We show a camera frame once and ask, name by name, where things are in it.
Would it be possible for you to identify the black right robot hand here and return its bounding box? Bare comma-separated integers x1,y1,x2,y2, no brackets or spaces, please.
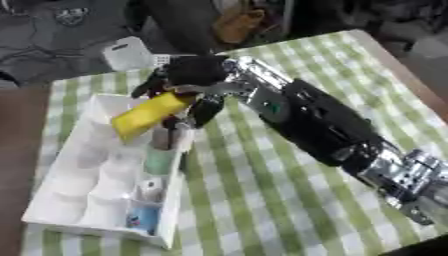
129,55,233,130

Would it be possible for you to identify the yellow rectangular block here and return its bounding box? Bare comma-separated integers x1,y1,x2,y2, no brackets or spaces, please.
110,91,198,144

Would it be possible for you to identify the white compartment box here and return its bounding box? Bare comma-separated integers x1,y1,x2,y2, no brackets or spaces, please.
21,93,196,250

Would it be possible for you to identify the tan brown bag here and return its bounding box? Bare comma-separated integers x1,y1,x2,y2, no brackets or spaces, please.
211,4,268,45

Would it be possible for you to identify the white plastic basket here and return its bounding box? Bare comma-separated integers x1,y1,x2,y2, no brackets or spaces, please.
99,35,177,72

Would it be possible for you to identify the pale green cylinder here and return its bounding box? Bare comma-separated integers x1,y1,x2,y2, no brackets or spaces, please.
143,146,179,176

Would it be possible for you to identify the small white bottle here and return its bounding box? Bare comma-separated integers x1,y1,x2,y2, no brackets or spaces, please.
138,178,167,203

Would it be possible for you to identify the light blue packet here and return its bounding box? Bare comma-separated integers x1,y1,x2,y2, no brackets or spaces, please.
124,202,163,236

